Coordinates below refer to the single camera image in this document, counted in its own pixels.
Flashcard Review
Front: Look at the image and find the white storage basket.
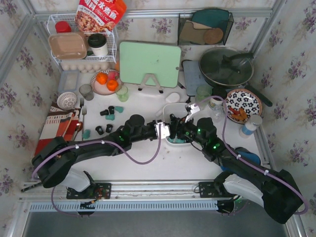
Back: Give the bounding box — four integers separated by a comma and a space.
162, 102, 191, 147

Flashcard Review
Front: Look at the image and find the black coffee capsule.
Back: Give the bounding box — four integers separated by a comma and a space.
108, 106, 115, 114
95, 126, 104, 135
100, 110, 110, 116
106, 124, 113, 133

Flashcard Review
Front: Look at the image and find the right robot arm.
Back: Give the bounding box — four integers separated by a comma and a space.
170, 114, 304, 224

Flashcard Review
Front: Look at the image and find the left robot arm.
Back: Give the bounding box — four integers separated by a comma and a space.
32, 115, 171, 192

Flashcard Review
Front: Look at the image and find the coffee cup on rack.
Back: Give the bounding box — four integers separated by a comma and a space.
87, 33, 108, 56

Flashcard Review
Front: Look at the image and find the white plastic scoop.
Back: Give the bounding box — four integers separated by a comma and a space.
156, 92, 180, 117

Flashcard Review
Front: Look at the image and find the small clear glass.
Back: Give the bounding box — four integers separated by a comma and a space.
212, 106, 225, 122

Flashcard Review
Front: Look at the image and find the white cup black lid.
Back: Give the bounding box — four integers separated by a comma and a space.
208, 96, 225, 110

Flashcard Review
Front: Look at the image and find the green plastic tumbler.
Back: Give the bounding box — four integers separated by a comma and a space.
195, 84, 212, 110

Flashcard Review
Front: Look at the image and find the small green glass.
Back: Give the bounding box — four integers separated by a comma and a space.
115, 85, 129, 102

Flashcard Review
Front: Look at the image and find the grey blue board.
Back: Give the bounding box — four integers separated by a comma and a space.
182, 60, 207, 96

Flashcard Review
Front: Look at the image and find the red toy sausage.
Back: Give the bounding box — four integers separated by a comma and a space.
229, 107, 240, 115

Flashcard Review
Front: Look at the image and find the orange toy food piece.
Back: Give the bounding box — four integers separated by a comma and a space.
239, 108, 248, 120

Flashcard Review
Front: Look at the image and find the orange tangerine right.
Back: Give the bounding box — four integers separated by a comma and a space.
106, 79, 119, 91

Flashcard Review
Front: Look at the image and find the orange tangerine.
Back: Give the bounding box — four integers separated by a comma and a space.
96, 72, 108, 85
106, 79, 119, 91

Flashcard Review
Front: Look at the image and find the plate with fruit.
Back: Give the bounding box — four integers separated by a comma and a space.
90, 69, 122, 95

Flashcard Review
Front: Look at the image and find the green cutting board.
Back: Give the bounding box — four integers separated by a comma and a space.
119, 41, 181, 88

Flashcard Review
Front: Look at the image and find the white bottle blue label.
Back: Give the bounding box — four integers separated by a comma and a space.
239, 115, 262, 138

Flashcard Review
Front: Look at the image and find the floral patterned plate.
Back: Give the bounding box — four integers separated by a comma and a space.
226, 89, 262, 124

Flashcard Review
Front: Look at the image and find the orange tangerine left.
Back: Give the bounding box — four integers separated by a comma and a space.
96, 72, 108, 85

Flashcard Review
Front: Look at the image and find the black frying pan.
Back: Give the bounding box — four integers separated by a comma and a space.
198, 47, 273, 107

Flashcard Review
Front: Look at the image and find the copper spoon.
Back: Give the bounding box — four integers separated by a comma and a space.
69, 121, 83, 145

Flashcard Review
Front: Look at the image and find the grey glass cup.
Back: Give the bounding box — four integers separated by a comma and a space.
79, 84, 94, 101

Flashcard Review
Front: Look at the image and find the egg carton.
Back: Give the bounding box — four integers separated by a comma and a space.
60, 61, 114, 73

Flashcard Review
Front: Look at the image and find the white round strainer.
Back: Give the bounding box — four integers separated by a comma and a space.
57, 92, 77, 110

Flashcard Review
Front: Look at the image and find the striped red placemat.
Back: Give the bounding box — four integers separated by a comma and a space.
34, 103, 80, 155

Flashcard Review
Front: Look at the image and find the clear blue-rim container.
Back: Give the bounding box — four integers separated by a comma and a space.
57, 70, 79, 93

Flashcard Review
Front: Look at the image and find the round cork coaster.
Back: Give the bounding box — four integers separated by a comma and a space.
203, 28, 224, 44

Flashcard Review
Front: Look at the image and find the black mesh organizer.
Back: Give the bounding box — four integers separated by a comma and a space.
177, 8, 234, 45

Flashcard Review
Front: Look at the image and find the beige lunch box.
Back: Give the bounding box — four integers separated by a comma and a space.
48, 32, 87, 60

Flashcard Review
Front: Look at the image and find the white wire rack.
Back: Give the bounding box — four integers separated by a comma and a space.
46, 13, 118, 64

